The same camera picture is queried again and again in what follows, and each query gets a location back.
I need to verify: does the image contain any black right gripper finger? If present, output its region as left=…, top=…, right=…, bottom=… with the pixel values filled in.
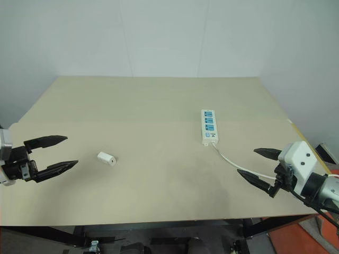
left=236, top=169, right=278, bottom=198
left=253, top=148, right=282, bottom=161

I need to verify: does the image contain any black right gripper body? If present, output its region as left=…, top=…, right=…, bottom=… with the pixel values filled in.
left=273, top=164, right=295, bottom=196

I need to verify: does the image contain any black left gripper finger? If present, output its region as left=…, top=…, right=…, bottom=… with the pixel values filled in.
left=23, top=134, right=68, bottom=155
left=34, top=160, right=79, bottom=184

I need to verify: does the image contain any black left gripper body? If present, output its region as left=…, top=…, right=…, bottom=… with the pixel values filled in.
left=2, top=144, right=38, bottom=183

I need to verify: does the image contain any white plug adapter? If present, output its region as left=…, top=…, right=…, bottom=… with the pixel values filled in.
left=97, top=151, right=118, bottom=167

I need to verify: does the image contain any white power strip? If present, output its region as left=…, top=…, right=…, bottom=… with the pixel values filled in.
left=199, top=108, right=220, bottom=147

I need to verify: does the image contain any black flat object white edge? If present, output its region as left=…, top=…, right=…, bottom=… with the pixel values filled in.
left=314, top=142, right=336, bottom=165

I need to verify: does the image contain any orange floor mat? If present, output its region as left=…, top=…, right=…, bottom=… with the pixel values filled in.
left=266, top=213, right=339, bottom=254

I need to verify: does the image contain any dark rounded shape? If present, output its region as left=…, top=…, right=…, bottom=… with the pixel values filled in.
left=121, top=242, right=152, bottom=254

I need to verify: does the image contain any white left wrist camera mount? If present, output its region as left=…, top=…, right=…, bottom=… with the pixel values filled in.
left=0, top=128, right=16, bottom=187

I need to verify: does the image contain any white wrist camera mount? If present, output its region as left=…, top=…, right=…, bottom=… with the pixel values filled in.
left=0, top=128, right=16, bottom=187
left=278, top=141, right=323, bottom=196

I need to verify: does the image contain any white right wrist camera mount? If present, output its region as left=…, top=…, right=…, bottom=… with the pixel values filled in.
left=278, top=141, right=323, bottom=196

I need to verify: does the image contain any white power cable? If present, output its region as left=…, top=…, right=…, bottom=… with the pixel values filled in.
left=211, top=142, right=339, bottom=182

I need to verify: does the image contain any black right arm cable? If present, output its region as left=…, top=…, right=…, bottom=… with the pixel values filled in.
left=290, top=189, right=339, bottom=229

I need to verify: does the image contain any black table frame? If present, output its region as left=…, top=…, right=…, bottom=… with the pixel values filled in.
left=0, top=213, right=320, bottom=249

